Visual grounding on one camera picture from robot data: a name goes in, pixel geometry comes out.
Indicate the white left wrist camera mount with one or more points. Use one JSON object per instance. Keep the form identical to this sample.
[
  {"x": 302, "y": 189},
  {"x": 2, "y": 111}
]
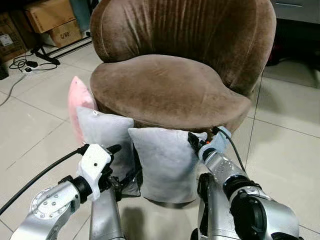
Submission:
[{"x": 92, "y": 162}]

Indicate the grey square pillow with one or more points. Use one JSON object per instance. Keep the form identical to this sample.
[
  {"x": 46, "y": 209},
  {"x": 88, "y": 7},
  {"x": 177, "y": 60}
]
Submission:
[
  {"x": 102, "y": 131},
  {"x": 162, "y": 165}
]

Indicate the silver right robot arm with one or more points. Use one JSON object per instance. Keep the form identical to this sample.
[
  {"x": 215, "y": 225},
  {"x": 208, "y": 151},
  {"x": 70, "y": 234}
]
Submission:
[{"x": 260, "y": 210}]

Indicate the black stand foot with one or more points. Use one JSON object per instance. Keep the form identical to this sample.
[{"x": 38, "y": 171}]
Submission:
[{"x": 46, "y": 56}]

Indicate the plain cardboard box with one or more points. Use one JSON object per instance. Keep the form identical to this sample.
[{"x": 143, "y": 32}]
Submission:
[{"x": 50, "y": 14}]

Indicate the metal floor rail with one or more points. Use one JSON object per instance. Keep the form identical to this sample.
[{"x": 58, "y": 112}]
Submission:
[{"x": 70, "y": 47}]

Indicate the silver left robot leg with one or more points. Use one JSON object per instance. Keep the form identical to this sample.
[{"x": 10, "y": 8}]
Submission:
[{"x": 106, "y": 217}]

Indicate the teal panel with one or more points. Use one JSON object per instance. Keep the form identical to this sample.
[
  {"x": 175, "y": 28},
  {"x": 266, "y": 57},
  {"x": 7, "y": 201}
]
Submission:
[{"x": 81, "y": 14}]

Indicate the pink pillow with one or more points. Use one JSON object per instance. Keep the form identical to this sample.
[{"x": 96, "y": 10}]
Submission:
[{"x": 79, "y": 100}]

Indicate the brown velvet armchair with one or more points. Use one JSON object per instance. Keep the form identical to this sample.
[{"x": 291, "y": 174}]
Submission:
[{"x": 170, "y": 85}]

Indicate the silver robot leg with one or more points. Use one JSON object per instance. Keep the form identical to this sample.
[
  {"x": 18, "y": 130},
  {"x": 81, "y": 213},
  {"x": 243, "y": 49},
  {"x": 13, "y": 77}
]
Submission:
[
  {"x": 106, "y": 217},
  {"x": 212, "y": 215}
]

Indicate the printed cardboard box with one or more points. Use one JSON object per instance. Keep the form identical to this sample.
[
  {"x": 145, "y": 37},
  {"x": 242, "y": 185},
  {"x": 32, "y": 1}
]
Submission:
[{"x": 65, "y": 34}]

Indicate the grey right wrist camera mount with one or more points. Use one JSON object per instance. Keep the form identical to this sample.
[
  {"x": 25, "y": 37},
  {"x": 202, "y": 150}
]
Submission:
[{"x": 217, "y": 144}]

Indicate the silver right robot leg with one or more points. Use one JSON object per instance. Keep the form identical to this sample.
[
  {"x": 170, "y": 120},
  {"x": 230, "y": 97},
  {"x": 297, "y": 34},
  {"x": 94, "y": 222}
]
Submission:
[{"x": 212, "y": 215}]

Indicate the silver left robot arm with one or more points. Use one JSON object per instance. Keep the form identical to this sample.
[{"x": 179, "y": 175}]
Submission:
[{"x": 47, "y": 207}]

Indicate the grey cabinet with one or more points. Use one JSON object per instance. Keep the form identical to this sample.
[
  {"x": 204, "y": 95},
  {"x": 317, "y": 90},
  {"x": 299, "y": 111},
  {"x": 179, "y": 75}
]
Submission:
[{"x": 297, "y": 10}]

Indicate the cardboard box with white label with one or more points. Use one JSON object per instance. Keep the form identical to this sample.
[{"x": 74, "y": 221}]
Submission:
[{"x": 11, "y": 39}]

